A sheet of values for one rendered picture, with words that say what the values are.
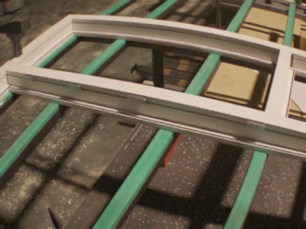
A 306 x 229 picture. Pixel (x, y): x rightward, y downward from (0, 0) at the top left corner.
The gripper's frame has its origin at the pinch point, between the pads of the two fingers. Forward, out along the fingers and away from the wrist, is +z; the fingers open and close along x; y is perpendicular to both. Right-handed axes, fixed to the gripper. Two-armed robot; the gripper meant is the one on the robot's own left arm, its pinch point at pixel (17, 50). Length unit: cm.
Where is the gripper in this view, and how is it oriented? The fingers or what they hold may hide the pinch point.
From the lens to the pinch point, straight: 132.9
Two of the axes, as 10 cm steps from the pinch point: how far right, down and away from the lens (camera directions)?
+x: -9.2, -2.1, 3.3
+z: 0.3, 8.0, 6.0
